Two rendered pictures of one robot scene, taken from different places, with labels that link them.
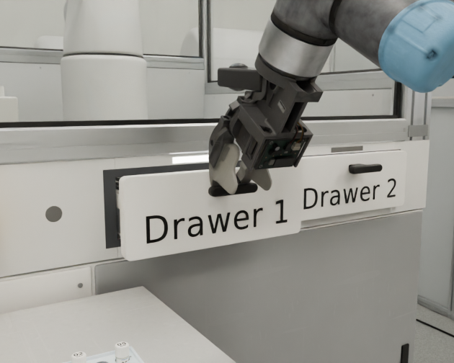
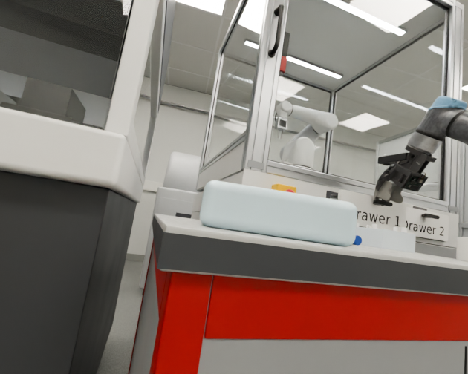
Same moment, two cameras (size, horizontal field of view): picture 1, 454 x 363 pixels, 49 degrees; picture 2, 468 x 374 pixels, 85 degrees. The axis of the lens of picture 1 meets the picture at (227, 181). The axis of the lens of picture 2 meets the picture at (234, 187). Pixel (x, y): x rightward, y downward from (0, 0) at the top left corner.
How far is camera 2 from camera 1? 46 cm
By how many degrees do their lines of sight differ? 22
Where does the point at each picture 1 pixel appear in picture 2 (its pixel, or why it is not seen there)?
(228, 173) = (385, 192)
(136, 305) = not seen: hidden behind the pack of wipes
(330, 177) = (413, 217)
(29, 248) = not seen: hidden behind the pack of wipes
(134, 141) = (337, 182)
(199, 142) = (361, 189)
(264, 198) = (391, 213)
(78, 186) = (318, 194)
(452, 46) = not seen: outside the picture
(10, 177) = (298, 185)
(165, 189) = (355, 197)
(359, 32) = (462, 130)
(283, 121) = (419, 168)
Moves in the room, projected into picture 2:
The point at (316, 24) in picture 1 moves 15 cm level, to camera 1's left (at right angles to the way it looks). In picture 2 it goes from (438, 131) to (379, 128)
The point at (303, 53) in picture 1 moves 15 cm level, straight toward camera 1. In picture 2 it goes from (431, 142) to (453, 120)
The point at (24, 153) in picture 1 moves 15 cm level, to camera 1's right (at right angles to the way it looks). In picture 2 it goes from (303, 176) to (349, 181)
